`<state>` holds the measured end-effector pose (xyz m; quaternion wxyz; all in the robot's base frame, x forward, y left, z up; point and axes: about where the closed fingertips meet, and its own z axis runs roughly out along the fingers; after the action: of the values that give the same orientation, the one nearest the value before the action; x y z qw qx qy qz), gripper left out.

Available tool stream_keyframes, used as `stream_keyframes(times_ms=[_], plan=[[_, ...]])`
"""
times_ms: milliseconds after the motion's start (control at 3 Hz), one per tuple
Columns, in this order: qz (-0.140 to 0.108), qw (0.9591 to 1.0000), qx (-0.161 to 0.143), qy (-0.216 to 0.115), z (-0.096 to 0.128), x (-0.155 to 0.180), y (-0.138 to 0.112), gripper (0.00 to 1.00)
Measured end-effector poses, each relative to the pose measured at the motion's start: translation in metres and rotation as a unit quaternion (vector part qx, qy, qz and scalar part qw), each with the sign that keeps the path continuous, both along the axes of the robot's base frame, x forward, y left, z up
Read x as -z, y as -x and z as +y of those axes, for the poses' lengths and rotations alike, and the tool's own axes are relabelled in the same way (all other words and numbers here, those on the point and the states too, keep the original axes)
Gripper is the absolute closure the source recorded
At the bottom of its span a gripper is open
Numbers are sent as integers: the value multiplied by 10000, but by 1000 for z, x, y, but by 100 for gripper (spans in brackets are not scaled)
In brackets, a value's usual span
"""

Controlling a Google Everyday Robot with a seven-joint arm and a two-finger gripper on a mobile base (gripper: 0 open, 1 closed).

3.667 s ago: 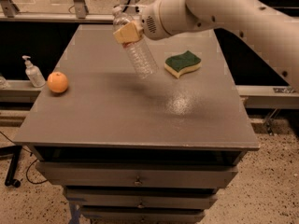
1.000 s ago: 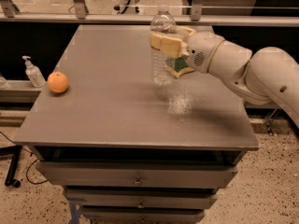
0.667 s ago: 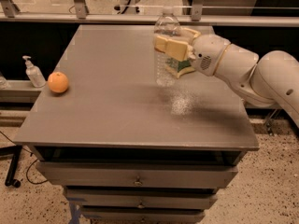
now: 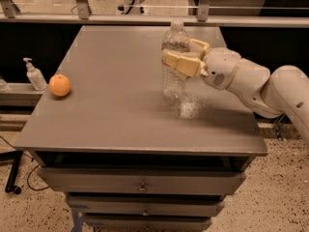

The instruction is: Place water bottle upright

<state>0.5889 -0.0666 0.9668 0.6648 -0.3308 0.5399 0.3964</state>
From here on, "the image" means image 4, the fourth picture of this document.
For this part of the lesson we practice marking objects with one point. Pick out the black chair leg with caster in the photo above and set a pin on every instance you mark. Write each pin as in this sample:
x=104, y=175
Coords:
x=14, y=158

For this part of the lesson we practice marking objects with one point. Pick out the metal railing frame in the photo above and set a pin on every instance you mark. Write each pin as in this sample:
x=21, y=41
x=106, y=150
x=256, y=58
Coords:
x=218, y=13

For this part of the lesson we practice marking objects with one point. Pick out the clear plastic water bottle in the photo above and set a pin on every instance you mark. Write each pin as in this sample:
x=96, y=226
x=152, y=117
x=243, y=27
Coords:
x=174, y=43

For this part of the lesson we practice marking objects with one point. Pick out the orange fruit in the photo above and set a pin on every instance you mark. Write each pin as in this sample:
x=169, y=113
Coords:
x=59, y=85

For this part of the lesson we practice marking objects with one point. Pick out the white pump dispenser bottle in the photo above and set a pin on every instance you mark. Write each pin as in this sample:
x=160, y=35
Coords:
x=35, y=75

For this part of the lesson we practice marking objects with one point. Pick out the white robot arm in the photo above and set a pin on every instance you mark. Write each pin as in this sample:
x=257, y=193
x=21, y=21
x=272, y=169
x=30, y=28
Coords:
x=269, y=94

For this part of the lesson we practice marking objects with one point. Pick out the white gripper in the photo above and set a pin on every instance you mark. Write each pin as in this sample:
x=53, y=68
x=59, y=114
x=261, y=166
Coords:
x=219, y=67

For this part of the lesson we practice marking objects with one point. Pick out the grey drawer cabinet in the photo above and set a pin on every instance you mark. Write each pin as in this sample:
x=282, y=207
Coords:
x=125, y=156

